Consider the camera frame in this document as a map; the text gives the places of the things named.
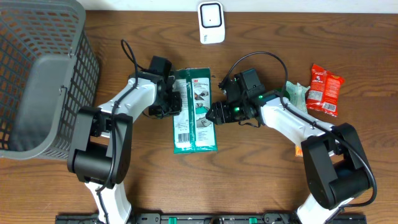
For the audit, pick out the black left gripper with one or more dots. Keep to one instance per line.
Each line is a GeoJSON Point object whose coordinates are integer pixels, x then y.
{"type": "Point", "coordinates": [158, 113]}

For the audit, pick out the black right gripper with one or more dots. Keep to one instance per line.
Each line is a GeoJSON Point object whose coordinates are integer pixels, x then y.
{"type": "Point", "coordinates": [222, 113]}

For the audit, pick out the green white packet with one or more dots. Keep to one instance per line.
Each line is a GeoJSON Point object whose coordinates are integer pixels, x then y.
{"type": "Point", "coordinates": [192, 131]}

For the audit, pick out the green lid seasoning jar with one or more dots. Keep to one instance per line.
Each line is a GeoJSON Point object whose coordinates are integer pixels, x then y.
{"type": "Point", "coordinates": [285, 93]}

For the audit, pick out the pale green tissue pack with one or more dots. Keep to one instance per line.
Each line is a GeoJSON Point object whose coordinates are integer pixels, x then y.
{"type": "Point", "coordinates": [297, 94]}

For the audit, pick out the small orange carton box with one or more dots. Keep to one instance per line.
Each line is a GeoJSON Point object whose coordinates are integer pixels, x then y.
{"type": "Point", "coordinates": [298, 151]}

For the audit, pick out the red snack bag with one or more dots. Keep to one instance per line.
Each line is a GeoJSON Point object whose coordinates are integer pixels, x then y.
{"type": "Point", "coordinates": [324, 91]}

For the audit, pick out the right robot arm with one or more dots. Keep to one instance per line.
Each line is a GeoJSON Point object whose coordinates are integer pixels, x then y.
{"type": "Point", "coordinates": [336, 166]}

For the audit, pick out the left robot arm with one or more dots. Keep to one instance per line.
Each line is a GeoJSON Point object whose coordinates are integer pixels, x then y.
{"type": "Point", "coordinates": [100, 151]}

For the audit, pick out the white barcode scanner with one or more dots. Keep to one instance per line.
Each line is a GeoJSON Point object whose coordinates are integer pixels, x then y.
{"type": "Point", "coordinates": [211, 22]}

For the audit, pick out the grey plastic mesh basket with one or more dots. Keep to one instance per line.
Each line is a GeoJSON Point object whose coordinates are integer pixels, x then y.
{"type": "Point", "coordinates": [48, 72]}

